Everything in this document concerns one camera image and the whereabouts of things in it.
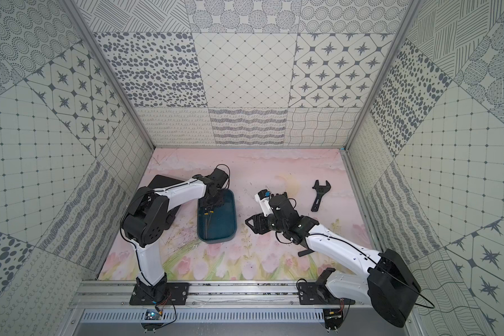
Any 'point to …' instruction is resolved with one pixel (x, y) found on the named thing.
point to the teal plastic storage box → (218, 224)
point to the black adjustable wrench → (320, 191)
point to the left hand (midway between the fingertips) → (217, 200)
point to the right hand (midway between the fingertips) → (252, 221)
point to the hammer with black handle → (305, 252)
